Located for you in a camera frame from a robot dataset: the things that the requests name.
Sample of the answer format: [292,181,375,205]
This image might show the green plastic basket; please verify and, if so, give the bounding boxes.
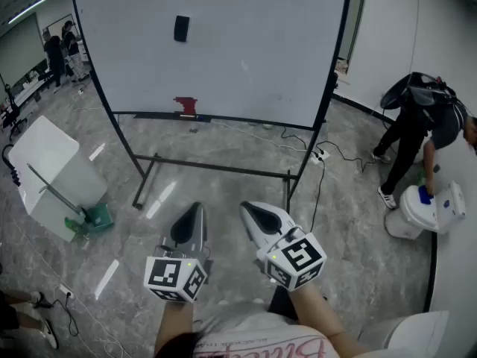
[80,203,115,235]

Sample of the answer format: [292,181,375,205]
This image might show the white rounded fixture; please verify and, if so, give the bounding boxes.
[356,310,451,358]

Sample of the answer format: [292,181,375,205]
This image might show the person's black shorts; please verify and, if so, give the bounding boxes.
[267,285,300,321]

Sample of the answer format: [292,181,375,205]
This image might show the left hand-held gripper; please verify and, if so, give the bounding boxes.
[144,201,215,304]

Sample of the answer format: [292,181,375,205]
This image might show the green bottle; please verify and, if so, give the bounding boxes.
[64,217,85,236]

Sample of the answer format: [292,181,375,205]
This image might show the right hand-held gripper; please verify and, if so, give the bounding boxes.
[238,200,329,293]

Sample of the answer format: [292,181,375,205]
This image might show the black whiteboard eraser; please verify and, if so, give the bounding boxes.
[173,14,191,44]

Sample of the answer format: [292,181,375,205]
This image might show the white cable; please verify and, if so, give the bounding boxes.
[211,120,311,152]

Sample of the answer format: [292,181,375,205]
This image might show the whiteboard on black stand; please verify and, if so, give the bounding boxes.
[69,0,355,211]

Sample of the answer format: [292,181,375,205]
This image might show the dark framed glass door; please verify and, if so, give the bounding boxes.
[336,0,370,76]

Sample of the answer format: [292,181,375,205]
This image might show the background office desks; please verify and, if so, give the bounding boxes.
[10,75,54,104]

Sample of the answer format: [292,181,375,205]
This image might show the red magnetic holder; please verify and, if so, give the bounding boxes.
[172,95,199,116]

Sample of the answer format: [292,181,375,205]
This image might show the blue cloth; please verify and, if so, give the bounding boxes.
[417,184,435,205]

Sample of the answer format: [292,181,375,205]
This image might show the thin metal rod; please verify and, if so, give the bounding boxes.
[26,162,87,216]

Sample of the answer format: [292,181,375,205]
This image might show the white toilet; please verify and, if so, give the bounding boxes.
[384,180,467,240]

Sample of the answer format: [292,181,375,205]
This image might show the black flexible hose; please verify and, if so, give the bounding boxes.
[1,143,22,188]

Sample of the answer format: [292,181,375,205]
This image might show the person's left forearm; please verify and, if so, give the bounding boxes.
[154,299,195,358]

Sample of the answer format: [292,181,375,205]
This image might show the person's white printed shirt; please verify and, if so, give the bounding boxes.
[191,301,337,358]

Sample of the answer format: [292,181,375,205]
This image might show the black office chair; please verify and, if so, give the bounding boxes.
[0,83,29,138]

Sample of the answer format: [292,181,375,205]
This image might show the person's right forearm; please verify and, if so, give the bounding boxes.
[288,284,374,358]

